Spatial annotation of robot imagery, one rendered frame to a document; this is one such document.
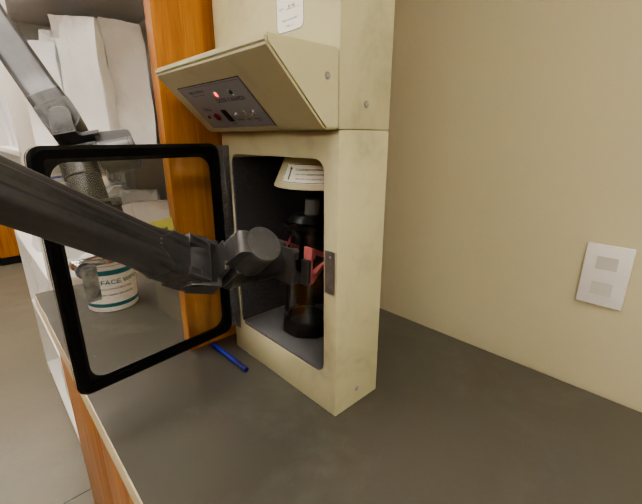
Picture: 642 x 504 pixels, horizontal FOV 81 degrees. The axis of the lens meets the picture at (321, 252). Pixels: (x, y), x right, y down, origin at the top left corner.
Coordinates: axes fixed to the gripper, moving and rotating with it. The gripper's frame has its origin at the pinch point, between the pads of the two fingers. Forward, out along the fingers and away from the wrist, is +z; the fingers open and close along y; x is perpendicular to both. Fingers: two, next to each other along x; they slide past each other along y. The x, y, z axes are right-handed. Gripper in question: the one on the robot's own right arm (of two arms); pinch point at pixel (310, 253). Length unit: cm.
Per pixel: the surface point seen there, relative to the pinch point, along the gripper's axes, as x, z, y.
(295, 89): -26.6, -18.1, -15.1
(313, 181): -14.8, -6.7, -7.0
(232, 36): -38.1, -10.8, 9.7
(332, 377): 16.9, -8.5, -14.9
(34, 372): 118, -26, 217
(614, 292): 3, 32, -45
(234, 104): -25.9, -16.9, 0.1
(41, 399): 119, -28, 184
